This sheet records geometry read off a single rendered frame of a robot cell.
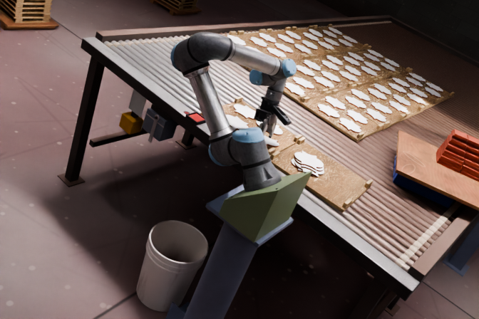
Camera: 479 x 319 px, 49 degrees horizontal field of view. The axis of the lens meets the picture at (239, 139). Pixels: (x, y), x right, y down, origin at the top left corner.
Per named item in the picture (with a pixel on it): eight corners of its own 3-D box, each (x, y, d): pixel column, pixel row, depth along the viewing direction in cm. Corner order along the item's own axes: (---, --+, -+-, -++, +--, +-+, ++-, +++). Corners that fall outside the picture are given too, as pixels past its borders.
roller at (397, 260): (402, 277, 210) (408, 268, 208) (100, 48, 294) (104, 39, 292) (405, 274, 214) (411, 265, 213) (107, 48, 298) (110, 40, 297)
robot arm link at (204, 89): (236, 167, 209) (184, 36, 202) (213, 171, 220) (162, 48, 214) (256, 156, 217) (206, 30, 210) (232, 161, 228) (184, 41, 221)
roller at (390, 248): (406, 272, 214) (413, 263, 212) (107, 47, 298) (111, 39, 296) (409, 269, 218) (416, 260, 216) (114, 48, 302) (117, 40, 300)
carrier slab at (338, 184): (342, 213, 227) (343, 210, 227) (266, 161, 242) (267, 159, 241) (370, 186, 255) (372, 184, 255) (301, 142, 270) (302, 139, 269)
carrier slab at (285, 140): (265, 160, 243) (266, 157, 242) (199, 114, 258) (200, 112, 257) (301, 142, 271) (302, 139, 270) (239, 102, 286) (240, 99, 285)
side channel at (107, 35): (99, 51, 295) (102, 35, 291) (93, 46, 298) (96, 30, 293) (386, 25, 605) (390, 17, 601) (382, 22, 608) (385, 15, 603)
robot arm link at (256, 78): (263, 63, 228) (281, 65, 235) (246, 70, 236) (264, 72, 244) (265, 81, 227) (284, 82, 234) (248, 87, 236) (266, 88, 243)
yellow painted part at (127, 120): (129, 134, 278) (140, 96, 267) (118, 125, 282) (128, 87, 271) (140, 132, 285) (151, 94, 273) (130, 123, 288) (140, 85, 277)
